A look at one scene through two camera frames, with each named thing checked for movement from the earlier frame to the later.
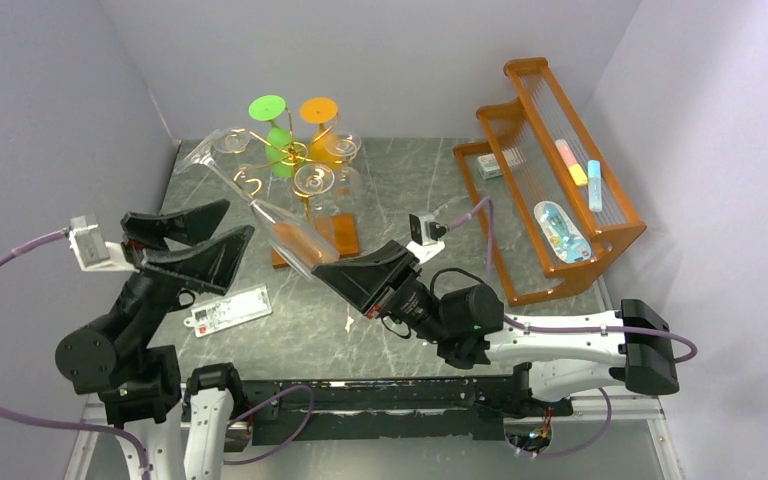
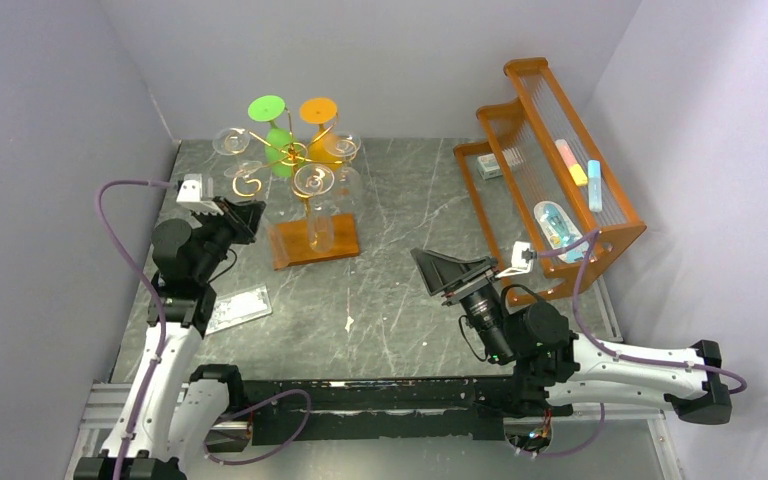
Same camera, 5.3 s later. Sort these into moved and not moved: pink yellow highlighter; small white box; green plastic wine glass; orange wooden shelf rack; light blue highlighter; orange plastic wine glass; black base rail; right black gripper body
Moved: right black gripper body
Not moved: light blue highlighter; orange plastic wine glass; orange wooden shelf rack; black base rail; small white box; green plastic wine glass; pink yellow highlighter
